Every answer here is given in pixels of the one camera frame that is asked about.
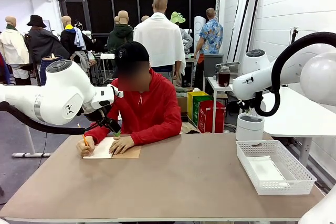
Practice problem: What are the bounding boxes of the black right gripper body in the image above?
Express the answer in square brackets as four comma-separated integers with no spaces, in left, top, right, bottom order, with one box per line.
[239,100,255,115]

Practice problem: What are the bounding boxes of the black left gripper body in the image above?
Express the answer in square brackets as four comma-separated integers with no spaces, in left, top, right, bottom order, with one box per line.
[98,116,122,134]

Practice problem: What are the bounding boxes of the orange pencil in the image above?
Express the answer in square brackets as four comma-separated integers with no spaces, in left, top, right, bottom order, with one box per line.
[77,123,90,148]

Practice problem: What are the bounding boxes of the white paper sheet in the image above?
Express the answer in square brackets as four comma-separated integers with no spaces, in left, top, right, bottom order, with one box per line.
[248,155,291,187]

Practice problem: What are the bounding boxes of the person's right forearm red sleeve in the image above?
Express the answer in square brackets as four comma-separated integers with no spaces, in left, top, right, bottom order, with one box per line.
[90,124,116,145]

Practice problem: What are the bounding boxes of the person's left forearm red sleeve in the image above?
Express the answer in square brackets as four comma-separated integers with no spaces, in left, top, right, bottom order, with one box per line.
[130,125,182,146]

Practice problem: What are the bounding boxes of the person's left hand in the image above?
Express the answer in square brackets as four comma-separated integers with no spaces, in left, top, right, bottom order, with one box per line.
[109,135,135,155]

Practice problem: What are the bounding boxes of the person's right hand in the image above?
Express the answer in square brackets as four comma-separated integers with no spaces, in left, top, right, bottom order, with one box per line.
[76,135,96,157]

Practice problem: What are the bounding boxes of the white round trash bin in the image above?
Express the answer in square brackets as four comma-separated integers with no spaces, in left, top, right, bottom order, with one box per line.
[235,112,265,142]

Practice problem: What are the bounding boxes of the red bag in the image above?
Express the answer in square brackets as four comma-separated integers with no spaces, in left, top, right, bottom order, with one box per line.
[198,100,226,134]

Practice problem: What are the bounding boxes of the glass jar dark liquid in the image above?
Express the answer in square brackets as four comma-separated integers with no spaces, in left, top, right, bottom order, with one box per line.
[218,66,231,88]

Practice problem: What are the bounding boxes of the small white stand table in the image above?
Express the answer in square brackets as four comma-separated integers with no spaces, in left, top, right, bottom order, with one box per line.
[206,76,234,133]

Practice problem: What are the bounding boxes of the white side table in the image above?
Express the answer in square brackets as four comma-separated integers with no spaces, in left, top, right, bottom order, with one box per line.
[228,83,336,168]

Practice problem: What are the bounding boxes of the grey flat tray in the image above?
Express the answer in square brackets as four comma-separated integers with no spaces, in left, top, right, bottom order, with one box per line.
[215,61,241,69]

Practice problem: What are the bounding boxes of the green bag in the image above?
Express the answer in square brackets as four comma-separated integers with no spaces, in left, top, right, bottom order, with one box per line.
[193,95,214,130]

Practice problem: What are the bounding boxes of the person in red hoodie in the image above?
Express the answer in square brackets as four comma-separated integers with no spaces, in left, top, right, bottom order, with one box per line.
[90,41,182,146]

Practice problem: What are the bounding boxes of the yellow bag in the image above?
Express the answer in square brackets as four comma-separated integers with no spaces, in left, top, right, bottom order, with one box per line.
[187,91,210,127]

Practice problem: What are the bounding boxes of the grey cabinet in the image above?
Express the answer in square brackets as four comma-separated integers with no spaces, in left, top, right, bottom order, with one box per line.
[203,53,224,78]

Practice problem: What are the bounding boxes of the cardboard box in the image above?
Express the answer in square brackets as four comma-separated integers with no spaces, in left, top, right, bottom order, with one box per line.
[175,95,188,114]

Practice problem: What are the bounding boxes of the man in floral shirt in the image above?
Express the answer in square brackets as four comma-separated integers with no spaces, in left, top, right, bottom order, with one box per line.
[193,7,224,92]

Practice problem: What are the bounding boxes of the black cap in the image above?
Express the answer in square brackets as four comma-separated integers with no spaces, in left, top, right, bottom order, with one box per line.
[114,41,150,63]

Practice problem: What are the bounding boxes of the black-framed white panel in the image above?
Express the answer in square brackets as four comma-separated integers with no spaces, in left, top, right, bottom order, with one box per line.
[227,0,254,63]
[240,0,263,54]

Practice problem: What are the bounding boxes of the black tripod stand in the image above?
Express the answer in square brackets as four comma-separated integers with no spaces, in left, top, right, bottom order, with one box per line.
[290,27,300,45]

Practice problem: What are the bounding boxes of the white perforated plastic basket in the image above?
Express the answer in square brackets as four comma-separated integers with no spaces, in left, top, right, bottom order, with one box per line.
[235,140,318,196]

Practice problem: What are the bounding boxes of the mannequin in green hoodie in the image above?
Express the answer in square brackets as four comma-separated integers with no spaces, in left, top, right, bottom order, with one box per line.
[107,10,134,59]

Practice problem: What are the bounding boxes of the white tower appliance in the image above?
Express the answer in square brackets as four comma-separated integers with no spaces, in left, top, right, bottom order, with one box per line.
[194,16,206,45]

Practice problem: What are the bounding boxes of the mannequin with yellow collar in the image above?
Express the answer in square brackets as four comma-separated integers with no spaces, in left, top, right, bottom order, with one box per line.
[60,15,95,78]

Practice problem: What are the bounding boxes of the mannequin draped in white cloth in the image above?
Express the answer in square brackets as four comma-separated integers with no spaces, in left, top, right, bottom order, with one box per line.
[133,0,187,87]

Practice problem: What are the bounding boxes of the mannequin dark jacket and jeans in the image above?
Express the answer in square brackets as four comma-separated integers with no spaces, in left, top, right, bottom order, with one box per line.
[25,14,70,86]

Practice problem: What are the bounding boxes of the mannequin with green hat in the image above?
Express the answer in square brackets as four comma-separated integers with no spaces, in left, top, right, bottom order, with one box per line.
[170,11,194,51]

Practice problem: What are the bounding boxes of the mannequin in cream coat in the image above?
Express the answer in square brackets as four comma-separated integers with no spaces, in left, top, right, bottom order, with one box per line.
[0,16,30,86]

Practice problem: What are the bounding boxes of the black bucket hat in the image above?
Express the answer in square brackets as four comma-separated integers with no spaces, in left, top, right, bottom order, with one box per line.
[26,14,47,28]

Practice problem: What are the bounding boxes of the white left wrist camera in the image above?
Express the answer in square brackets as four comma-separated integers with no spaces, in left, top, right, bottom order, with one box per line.
[110,84,124,98]

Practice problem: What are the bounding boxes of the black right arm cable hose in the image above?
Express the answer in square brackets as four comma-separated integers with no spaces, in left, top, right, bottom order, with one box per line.
[253,31,336,118]

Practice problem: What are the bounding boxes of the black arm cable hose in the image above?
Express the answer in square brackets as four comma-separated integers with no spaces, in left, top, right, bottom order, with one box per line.
[0,101,87,135]
[253,31,336,118]

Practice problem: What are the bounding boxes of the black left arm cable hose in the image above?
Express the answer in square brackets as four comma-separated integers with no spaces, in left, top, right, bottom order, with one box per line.
[0,101,87,135]

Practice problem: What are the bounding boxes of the white desk frame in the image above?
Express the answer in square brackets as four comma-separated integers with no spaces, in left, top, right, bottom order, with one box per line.
[12,124,53,158]

